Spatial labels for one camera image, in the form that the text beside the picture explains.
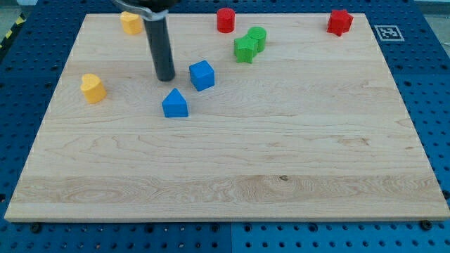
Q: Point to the black tool mount with clamp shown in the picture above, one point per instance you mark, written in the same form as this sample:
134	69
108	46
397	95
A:
147	9

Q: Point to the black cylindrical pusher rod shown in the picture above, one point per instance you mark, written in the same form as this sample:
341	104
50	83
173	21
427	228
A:
158	40

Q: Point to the blue cube block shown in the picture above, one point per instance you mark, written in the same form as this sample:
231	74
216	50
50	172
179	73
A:
202	75

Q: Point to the yellow heart block top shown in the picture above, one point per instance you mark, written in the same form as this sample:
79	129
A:
131	23

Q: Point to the yellow heart block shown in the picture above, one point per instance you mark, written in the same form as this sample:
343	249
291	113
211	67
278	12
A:
92	88
131	23

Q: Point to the red cylinder block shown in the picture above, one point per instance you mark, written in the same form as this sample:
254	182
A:
226	20

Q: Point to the blue triangular prism block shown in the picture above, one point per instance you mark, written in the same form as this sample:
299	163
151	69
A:
175	105

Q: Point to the yellow heart block left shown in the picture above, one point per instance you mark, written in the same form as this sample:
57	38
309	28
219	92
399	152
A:
92	88

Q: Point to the green star block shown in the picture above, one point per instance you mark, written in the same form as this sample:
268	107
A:
245	49

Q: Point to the green cylinder block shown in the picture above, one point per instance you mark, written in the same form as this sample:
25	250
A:
259	34

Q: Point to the red star block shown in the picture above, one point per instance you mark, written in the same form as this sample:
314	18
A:
339	22

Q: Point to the light wooden board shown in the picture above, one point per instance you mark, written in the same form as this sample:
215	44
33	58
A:
314	129

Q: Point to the white fiducial marker tag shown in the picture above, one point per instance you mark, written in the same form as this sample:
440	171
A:
389	33

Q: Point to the black bolt bottom left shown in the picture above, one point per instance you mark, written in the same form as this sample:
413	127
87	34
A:
35	228

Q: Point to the black bolt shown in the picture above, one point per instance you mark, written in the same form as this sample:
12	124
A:
35	228
426	225

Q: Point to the black bolt bottom right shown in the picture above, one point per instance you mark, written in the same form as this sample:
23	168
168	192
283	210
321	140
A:
426	225

